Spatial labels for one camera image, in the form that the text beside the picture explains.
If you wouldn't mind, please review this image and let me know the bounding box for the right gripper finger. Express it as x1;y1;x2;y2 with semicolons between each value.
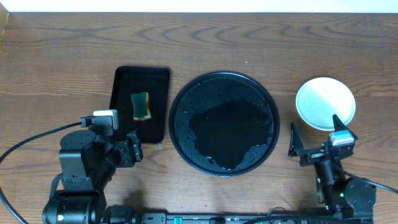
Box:
288;123;305;157
332;114;358;140

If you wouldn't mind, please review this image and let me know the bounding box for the green yellow sponge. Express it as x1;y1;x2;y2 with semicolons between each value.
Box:
131;91;152;121

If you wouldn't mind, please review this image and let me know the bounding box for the light blue plate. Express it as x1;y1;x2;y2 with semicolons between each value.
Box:
295;77;356;131

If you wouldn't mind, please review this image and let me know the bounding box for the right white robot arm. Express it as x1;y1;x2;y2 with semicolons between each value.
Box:
288;114;376;222

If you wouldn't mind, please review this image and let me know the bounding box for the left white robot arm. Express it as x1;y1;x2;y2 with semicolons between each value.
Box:
42;130;143;224

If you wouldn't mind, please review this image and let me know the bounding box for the rectangular black tray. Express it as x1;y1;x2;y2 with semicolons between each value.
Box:
109;66;170;144

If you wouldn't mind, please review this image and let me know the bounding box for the round black tray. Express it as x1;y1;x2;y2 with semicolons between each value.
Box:
169;71;280;177

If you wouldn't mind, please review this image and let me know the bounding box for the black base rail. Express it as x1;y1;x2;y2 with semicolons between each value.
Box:
141;213;373;224

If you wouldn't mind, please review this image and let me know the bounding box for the left black cable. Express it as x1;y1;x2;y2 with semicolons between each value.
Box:
0;121;83;224

